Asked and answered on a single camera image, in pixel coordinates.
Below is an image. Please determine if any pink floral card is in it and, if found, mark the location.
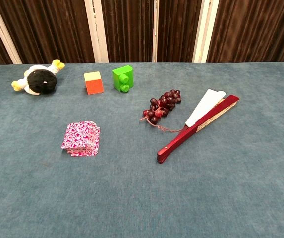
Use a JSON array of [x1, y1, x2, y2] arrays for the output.
[[60, 120, 101, 158]]

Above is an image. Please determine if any dark red grape bunch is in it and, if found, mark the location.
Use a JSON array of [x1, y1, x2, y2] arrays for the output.
[[139, 89, 183, 133]]

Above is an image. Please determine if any red folding fan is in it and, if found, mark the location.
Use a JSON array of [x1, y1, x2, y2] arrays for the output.
[[156, 88, 240, 165]]

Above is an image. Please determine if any green toy building block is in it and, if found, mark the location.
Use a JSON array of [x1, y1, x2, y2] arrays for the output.
[[112, 65, 134, 94]]

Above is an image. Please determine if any orange and yellow cube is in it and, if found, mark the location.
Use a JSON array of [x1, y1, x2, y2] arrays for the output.
[[83, 71, 105, 96]]

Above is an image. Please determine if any teal felt table cover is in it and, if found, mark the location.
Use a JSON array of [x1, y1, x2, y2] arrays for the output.
[[0, 61, 284, 238]]

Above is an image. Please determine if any black white yellow plush toy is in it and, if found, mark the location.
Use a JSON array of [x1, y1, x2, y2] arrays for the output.
[[11, 59, 66, 96]]

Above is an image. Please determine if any white thin frame post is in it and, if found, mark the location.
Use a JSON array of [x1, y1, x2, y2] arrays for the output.
[[152, 0, 160, 63]]

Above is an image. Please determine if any white wide frame post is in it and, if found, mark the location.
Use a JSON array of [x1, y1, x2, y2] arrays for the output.
[[192, 0, 220, 63], [84, 0, 109, 63]]

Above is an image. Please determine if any white slanted frame post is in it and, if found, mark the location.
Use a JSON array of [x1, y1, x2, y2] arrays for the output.
[[0, 0, 23, 65]]

